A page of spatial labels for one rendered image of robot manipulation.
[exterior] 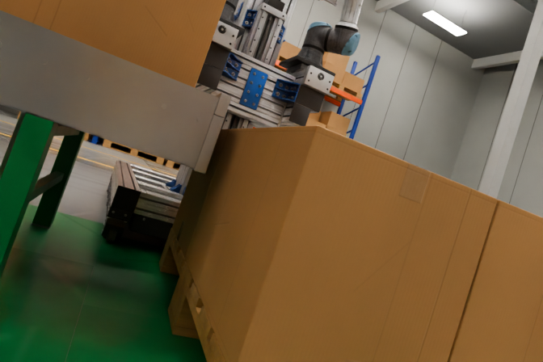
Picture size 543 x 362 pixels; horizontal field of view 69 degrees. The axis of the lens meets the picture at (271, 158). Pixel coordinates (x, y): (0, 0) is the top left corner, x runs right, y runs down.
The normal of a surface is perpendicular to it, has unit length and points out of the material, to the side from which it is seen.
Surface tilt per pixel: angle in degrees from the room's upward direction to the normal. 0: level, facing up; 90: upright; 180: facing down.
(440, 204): 90
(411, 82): 90
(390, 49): 90
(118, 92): 90
